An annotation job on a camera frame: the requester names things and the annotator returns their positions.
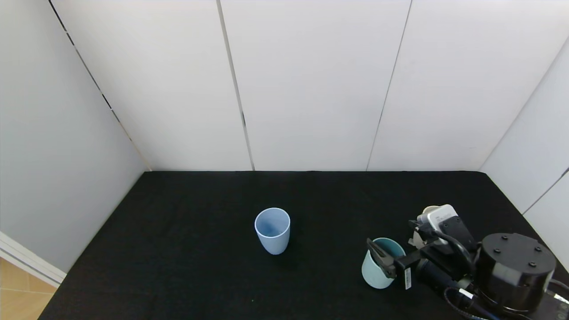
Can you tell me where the teal plastic cup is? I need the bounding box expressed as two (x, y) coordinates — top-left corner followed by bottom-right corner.
(361, 237), (406, 289)

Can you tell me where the light blue plastic cup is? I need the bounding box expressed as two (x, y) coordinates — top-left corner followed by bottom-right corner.
(255, 208), (291, 255)

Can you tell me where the beige plastic cup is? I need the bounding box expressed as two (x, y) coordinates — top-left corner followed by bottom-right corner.
(410, 205), (441, 249)

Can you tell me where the white baseboard trim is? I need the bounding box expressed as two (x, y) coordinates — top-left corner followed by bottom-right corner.
(0, 230), (67, 288)

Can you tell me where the black camera cable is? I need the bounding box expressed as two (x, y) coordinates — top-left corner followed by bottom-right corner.
(408, 219), (505, 320)

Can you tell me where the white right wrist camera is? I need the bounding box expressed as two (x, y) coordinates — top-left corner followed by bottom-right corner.
(417, 204), (477, 254)

